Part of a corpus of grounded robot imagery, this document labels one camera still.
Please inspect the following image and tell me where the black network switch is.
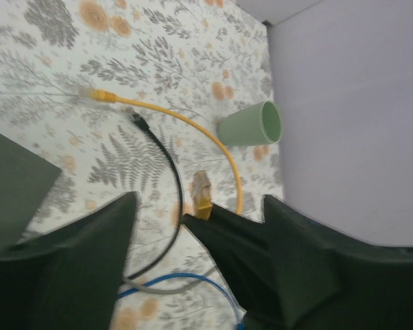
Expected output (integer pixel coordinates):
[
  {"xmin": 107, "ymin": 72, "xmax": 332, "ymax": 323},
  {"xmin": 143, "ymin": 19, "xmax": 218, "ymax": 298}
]
[{"xmin": 0, "ymin": 134, "xmax": 61, "ymax": 250}]

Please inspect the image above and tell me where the grey ethernet cable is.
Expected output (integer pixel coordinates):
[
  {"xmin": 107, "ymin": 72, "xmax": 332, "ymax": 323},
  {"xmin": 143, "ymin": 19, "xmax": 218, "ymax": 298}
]
[{"xmin": 118, "ymin": 267, "xmax": 221, "ymax": 295}]

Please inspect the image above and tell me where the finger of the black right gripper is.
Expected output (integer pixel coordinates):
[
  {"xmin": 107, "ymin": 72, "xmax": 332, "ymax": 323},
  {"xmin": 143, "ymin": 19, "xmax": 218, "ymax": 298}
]
[{"xmin": 182, "ymin": 202, "xmax": 296, "ymax": 329}]

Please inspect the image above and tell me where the green cup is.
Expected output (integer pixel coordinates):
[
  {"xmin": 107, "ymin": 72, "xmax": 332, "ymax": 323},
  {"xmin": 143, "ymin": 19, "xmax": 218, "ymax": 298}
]
[{"xmin": 217, "ymin": 101, "xmax": 283, "ymax": 146}]

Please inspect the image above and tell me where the yellow ethernet cable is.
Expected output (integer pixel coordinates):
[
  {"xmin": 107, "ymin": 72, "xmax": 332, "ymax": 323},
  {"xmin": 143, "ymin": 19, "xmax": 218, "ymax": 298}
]
[{"xmin": 77, "ymin": 86, "xmax": 244, "ymax": 221}]

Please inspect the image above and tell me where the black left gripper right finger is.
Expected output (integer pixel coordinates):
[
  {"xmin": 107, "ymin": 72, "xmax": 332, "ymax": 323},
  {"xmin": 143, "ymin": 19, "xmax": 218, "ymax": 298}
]
[{"xmin": 263, "ymin": 195, "xmax": 413, "ymax": 329}]

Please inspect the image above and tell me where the floral table mat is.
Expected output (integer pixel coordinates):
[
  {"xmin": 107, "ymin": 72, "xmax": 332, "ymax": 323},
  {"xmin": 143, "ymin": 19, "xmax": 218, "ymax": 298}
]
[{"xmin": 0, "ymin": 1, "xmax": 273, "ymax": 329}]

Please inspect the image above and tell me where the blue ethernet cable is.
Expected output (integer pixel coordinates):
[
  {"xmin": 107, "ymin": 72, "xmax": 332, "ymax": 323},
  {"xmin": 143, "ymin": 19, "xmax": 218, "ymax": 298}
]
[{"xmin": 116, "ymin": 272, "xmax": 248, "ymax": 330}]

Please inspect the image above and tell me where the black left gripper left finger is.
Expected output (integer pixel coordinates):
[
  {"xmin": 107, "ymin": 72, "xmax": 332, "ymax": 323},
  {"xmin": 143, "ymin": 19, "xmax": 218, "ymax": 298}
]
[{"xmin": 0, "ymin": 192, "xmax": 138, "ymax": 329}]

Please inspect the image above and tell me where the black ethernet cable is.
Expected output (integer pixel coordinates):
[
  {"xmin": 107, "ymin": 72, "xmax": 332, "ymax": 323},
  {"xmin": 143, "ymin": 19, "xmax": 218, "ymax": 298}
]
[{"xmin": 122, "ymin": 107, "xmax": 185, "ymax": 281}]

